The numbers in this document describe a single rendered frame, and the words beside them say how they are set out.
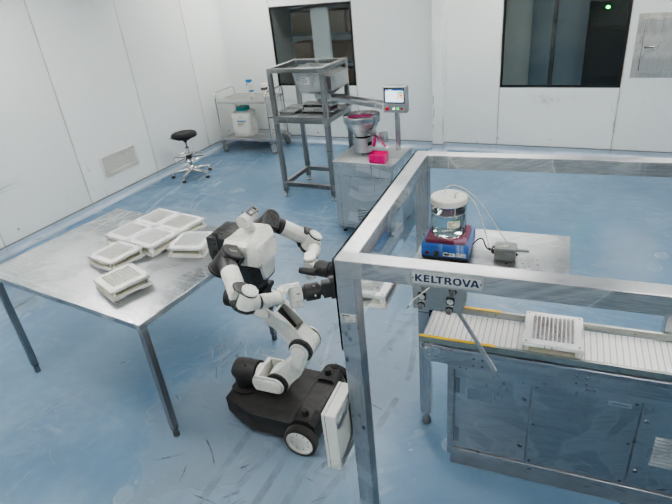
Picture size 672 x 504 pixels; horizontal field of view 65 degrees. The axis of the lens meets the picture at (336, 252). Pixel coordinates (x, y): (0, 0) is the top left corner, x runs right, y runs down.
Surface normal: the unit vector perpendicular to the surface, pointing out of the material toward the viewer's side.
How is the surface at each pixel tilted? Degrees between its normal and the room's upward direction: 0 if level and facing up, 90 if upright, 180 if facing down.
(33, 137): 90
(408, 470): 0
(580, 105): 90
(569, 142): 90
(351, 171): 90
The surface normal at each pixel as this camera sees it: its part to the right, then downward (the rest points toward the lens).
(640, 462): -0.37, 0.47
